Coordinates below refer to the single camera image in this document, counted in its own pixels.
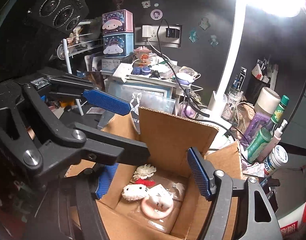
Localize white fabric flower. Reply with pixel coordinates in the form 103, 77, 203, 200
133, 164, 156, 180

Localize white crochet kitty plush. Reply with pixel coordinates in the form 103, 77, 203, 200
122, 184, 149, 201

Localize red white plush charm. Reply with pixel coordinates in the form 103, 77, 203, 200
135, 179, 156, 188

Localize brown cardboard box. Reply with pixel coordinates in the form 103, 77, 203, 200
95, 108, 242, 239

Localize clear plastic zip bag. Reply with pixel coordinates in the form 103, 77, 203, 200
130, 89, 175, 134

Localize blue character storage box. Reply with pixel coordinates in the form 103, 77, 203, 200
103, 33, 134, 57

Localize green tube bottle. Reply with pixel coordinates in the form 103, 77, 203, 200
246, 127, 272, 163

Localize small anime figurine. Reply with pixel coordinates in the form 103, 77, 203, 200
133, 46, 151, 67

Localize pink character storage box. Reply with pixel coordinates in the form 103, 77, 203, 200
101, 9, 133, 35

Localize white blue pill bottle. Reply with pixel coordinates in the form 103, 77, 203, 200
263, 145, 288, 178

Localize purple card box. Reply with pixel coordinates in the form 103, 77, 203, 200
241, 112, 270, 147

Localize green glass bottle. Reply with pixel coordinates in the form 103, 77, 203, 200
267, 95, 289, 134

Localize white cylinder container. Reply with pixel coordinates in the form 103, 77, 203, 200
254, 87, 281, 116

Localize red lidded white cup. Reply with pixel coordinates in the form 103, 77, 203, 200
278, 202, 306, 239

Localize white desk lamp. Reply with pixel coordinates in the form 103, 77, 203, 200
208, 0, 306, 118

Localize white wire rack shelf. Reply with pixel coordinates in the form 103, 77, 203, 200
57, 24, 104, 117

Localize white wall socket panel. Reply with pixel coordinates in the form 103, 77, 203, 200
134, 23, 182, 48

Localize black charger cable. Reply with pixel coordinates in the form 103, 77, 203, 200
157, 18, 246, 164

